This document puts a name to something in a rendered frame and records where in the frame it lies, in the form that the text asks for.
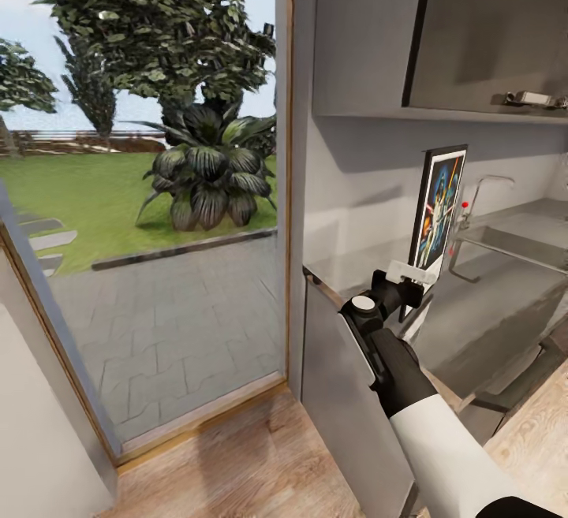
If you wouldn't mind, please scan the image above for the poster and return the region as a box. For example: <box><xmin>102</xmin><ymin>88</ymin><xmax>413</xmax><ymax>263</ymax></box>
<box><xmin>398</xmin><ymin>144</ymin><xmax>468</xmax><ymax>323</ymax></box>

